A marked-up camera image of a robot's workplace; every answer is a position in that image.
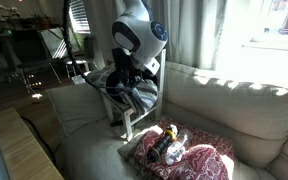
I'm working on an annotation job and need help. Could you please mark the beige fabric sofa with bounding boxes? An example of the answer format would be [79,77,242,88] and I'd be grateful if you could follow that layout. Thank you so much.
[53,60,288,180]

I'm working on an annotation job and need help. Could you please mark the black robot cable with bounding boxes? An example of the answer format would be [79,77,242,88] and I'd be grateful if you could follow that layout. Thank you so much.
[61,0,132,92]

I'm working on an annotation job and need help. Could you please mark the beige flat cushion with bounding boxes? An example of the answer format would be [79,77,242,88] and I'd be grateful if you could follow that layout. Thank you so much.
[117,124,165,176]

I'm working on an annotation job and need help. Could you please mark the beige square pillow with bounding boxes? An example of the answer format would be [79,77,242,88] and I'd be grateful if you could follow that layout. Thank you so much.
[45,81,109,138]

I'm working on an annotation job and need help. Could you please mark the red patterned cloth cushion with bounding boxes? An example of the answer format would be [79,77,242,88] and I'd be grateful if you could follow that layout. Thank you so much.
[132,116,236,180]

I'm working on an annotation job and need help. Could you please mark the light wooden table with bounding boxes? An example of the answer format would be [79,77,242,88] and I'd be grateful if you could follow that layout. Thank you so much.
[0,106,65,180]

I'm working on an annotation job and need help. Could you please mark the white bag green handles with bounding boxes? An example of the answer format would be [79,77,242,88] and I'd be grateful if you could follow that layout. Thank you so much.
[38,26,82,60]

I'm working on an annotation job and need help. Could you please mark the small white wooden chair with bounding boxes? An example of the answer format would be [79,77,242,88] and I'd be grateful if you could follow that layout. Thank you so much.
[99,47,167,143]

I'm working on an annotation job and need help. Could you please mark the black office chair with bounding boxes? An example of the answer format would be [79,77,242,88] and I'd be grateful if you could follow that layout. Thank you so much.
[0,29,63,96]

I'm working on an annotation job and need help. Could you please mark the white round stool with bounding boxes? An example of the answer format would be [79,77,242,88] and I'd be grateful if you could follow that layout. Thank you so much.
[63,58,90,79]

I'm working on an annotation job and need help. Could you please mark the black floor cable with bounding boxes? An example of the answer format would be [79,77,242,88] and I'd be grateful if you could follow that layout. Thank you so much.
[19,114,57,165]

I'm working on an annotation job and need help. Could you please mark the bright window frame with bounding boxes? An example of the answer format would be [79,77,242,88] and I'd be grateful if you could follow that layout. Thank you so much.
[243,0,288,53]

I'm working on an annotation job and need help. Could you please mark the window blinds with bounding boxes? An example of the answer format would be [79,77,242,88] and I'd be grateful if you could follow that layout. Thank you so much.
[65,0,92,35]

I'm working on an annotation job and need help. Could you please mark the small black object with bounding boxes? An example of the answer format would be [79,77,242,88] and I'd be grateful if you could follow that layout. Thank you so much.
[109,119,125,128]

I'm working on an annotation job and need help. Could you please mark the striped grey white towel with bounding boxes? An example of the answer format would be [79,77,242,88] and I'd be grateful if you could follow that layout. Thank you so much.
[95,65,159,115]

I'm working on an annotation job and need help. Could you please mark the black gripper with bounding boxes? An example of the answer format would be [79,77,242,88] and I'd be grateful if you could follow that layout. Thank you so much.
[111,47,144,88]

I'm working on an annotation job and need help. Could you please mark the clear plastic bottle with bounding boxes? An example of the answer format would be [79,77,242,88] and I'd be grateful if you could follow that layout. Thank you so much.
[164,128,194,167]

